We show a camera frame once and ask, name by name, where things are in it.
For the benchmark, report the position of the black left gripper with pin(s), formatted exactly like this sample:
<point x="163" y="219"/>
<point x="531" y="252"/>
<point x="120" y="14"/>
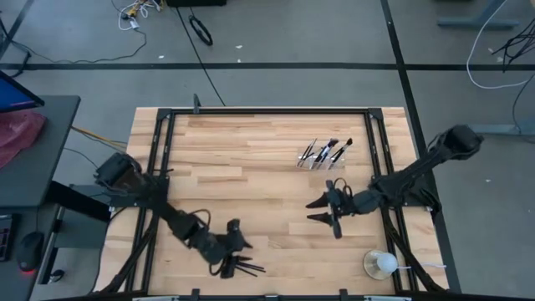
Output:
<point x="227" y="251"/>

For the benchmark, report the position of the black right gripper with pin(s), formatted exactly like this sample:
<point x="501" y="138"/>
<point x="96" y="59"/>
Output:
<point x="349" y="205"/>

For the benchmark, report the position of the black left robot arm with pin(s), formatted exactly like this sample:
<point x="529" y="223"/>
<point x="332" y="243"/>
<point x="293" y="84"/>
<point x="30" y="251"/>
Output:
<point x="179" y="221"/>

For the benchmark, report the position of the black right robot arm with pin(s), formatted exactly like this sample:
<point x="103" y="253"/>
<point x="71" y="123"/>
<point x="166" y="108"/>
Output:
<point x="418" y="167"/>

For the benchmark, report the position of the clear acrylic brush organizer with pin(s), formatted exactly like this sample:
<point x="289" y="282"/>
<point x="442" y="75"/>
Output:
<point x="345" y="162"/>

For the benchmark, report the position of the black desk crossbar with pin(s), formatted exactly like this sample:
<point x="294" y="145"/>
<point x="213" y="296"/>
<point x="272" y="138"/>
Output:
<point x="79" y="202"/>

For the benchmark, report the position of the black caster wheel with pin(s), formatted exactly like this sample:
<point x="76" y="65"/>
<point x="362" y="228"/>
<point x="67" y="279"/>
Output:
<point x="57" y="275"/>

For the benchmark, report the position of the grey desk leg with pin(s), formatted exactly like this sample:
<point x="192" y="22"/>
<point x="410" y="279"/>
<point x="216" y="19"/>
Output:
<point x="52" y="251"/>

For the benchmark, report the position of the grey table foot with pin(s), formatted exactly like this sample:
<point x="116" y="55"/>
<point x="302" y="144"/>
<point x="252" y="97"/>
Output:
<point x="476" y="23"/>
<point x="501" y="129"/>

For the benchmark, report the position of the black computer mouse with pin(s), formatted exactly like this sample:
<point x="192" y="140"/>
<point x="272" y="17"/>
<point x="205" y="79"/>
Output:
<point x="29" y="248"/>

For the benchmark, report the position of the dark grey desk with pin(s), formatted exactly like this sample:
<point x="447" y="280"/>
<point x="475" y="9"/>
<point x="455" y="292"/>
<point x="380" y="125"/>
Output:
<point x="46" y="167"/>

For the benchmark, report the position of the black keyboard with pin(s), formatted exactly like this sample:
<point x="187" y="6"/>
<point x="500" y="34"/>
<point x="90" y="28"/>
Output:
<point x="6" y="238"/>

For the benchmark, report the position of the black box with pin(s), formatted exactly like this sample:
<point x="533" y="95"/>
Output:
<point x="196" y="3"/>

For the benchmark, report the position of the red cloth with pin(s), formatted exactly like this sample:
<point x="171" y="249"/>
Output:
<point x="16" y="134"/>

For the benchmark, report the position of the computer monitor blue screen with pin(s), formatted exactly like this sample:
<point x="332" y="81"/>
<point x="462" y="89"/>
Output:
<point x="12" y="94"/>

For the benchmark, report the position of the black clamp bracket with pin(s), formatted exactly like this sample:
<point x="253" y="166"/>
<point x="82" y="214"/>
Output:
<point x="195" y="294"/>
<point x="343" y="294"/>

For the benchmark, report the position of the black aluminium rig frame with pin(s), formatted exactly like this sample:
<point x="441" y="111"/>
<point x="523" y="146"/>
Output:
<point x="271" y="111"/>

